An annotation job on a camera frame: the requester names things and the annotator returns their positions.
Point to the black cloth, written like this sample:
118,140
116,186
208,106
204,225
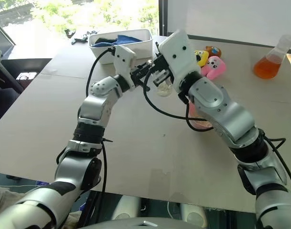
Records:
104,39

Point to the small white object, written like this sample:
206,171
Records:
164,88

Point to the glass flask with orange liquid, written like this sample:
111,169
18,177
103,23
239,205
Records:
266,68

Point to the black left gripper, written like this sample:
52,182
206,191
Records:
137,75

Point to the white plastic bin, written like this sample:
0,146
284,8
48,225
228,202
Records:
126,51

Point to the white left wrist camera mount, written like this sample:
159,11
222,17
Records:
122,60

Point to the pink plush toy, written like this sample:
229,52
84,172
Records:
214,66

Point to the blue cloth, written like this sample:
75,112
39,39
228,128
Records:
126,39

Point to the brown orange plush toy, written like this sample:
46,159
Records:
214,50

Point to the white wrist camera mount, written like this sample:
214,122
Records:
122,60
177,53

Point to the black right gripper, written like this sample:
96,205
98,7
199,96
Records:
163,62

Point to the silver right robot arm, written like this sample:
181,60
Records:
221,105

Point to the beige cloth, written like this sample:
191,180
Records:
4,198

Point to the silver robot torso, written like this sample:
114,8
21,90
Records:
135,224

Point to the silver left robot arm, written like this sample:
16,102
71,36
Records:
69,171

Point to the black chair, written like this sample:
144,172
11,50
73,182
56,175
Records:
16,78

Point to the grey rounded shape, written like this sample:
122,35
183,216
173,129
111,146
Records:
125,207
193,214

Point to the yellow sponge plush toy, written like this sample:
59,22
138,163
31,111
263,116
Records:
202,57

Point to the white board panel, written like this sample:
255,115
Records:
231,19

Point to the small black object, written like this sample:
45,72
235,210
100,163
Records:
91,32
79,39
70,33

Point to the pink bowl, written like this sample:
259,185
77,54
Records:
198,122

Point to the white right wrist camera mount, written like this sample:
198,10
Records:
177,53

